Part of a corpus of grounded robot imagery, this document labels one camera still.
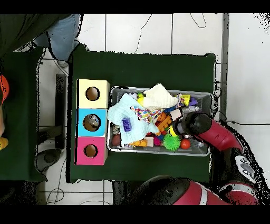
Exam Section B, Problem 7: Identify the wooden box with three holes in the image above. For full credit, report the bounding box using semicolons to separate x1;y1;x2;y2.
74;79;111;166

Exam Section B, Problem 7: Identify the colourful polka dot cloth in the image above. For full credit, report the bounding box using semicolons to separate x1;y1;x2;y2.
130;105;164;125

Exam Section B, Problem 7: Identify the cream waffle cloth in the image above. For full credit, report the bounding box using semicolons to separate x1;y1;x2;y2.
142;83;179;111

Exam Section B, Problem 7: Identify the yellow toy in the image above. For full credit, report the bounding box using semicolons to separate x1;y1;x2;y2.
0;137;9;151

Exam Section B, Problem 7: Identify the dark green table cloth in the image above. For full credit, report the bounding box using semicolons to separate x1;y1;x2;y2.
65;43;217;184
0;47;48;183

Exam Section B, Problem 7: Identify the silver wire mesh bin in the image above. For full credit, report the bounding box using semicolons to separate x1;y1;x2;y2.
107;86;214;157

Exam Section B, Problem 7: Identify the person's hand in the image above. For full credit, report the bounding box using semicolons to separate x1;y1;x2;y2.
0;105;5;136

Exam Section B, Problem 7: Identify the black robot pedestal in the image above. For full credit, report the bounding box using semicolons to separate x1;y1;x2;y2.
111;180;136;205

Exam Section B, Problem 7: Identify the blue plastic building block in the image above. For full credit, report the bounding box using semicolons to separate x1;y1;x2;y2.
121;117;132;133

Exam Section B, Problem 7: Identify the orange object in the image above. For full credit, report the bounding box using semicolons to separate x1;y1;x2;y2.
0;73;11;105

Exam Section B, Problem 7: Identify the clear packet with blue print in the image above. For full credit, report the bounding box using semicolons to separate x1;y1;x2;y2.
87;114;101;128

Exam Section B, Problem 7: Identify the red-orange ball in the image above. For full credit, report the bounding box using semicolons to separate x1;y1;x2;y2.
180;138;191;150

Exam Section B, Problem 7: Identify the plain yellow ball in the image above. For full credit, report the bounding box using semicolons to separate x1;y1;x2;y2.
168;125;179;137

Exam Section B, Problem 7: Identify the black power cable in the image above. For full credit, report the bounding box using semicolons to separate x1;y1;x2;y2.
227;120;270;126

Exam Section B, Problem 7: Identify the grey metal post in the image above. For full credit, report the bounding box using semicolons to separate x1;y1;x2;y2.
219;13;230;122

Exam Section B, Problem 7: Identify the green spiky rubber ball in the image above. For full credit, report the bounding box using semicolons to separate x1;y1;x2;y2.
162;133;181;152

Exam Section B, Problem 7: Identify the person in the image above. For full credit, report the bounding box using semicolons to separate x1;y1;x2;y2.
0;13;83;68

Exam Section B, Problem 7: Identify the mint green waffle cloth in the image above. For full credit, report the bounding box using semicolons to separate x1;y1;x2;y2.
107;92;160;147

